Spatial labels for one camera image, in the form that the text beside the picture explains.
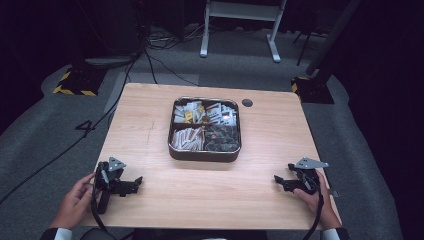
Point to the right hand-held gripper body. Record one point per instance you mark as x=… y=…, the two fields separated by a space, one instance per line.
x=308 y=181

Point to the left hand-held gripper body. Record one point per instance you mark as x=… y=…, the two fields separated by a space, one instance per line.
x=110 y=185

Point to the person's right hand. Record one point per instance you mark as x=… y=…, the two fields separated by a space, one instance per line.
x=325 y=208

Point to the person's left hand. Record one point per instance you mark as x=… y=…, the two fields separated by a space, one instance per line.
x=73 y=205

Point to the person's dark clothing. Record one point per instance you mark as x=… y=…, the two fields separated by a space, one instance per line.
x=173 y=235

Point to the pile of white red packets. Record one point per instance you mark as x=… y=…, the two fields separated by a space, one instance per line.
x=188 y=139

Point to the dark divided tray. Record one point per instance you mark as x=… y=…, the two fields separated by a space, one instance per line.
x=203 y=156

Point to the pile of black packets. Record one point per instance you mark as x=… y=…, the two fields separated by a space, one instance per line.
x=222 y=138

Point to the grey table grommet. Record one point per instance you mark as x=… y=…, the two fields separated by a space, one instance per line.
x=247 y=102

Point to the black yellow striped base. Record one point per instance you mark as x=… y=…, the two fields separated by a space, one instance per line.
x=80 y=81
x=313 y=90

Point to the pile of white yellow packets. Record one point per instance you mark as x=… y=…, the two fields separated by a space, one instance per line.
x=213 y=113

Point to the grey oval stand base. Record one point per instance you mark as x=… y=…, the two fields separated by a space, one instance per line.
x=110 y=61

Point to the black slanted pole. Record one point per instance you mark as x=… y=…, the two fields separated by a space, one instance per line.
x=333 y=36

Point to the white metal stand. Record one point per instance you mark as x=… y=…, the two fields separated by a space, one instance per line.
x=240 y=10

